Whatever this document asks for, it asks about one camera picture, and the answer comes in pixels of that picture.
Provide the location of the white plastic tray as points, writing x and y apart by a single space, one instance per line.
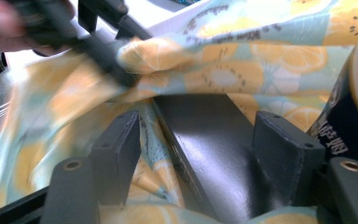
174 18

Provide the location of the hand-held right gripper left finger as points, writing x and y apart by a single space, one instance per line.
115 155

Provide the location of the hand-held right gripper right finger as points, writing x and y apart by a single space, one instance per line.
286 155

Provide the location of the fruit print fabric bag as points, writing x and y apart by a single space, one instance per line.
245 56

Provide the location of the black box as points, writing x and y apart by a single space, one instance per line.
205 140

